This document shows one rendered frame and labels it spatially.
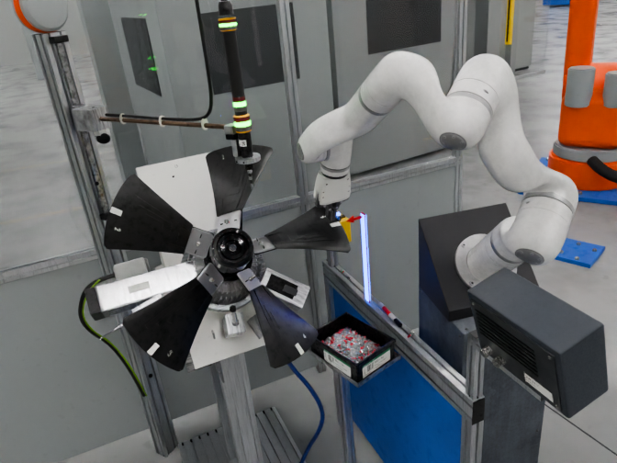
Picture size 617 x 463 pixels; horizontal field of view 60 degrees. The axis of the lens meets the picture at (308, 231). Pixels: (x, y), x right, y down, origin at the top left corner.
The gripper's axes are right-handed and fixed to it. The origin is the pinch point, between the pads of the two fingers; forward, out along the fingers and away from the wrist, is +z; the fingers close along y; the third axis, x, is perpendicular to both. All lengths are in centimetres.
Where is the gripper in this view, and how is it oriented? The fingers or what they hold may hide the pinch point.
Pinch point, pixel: (330, 212)
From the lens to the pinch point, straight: 161.3
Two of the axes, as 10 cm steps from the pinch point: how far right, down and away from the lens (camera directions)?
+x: 4.2, 6.1, -6.8
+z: -0.4, 7.6, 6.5
